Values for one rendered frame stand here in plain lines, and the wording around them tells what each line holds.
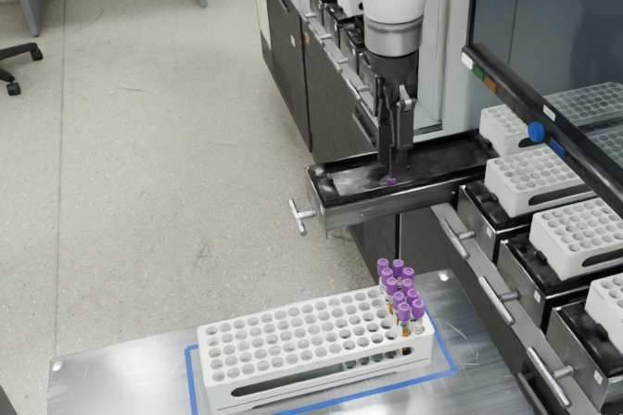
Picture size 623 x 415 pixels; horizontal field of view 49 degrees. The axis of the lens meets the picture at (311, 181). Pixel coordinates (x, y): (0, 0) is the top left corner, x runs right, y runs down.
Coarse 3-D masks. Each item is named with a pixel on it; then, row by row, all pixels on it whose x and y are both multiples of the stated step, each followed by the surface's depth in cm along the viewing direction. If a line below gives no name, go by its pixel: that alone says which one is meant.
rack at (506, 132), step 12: (492, 108) 130; (504, 108) 130; (480, 120) 131; (492, 120) 127; (504, 120) 127; (516, 120) 126; (492, 132) 127; (504, 132) 123; (516, 132) 123; (492, 144) 128; (504, 144) 124; (516, 144) 124; (528, 144) 130; (540, 144) 126
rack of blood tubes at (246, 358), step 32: (256, 320) 91; (288, 320) 89; (320, 320) 90; (352, 320) 90; (384, 320) 88; (224, 352) 87; (256, 352) 86; (288, 352) 87; (320, 352) 86; (352, 352) 84; (384, 352) 89; (416, 352) 87; (224, 384) 82; (256, 384) 88; (288, 384) 88
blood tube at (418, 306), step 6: (414, 300) 83; (420, 300) 83; (414, 306) 83; (420, 306) 83; (414, 312) 83; (420, 312) 83; (414, 318) 84; (420, 318) 84; (414, 324) 85; (420, 324) 85; (414, 330) 86; (420, 330) 86
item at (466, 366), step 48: (432, 288) 100; (192, 336) 96; (480, 336) 93; (48, 384) 91; (96, 384) 91; (144, 384) 90; (192, 384) 90; (384, 384) 88; (432, 384) 87; (480, 384) 87
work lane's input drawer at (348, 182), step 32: (352, 160) 129; (384, 160) 129; (416, 160) 129; (448, 160) 128; (480, 160) 127; (320, 192) 122; (352, 192) 122; (384, 192) 121; (416, 192) 122; (448, 192) 124; (320, 224) 125; (352, 224) 122
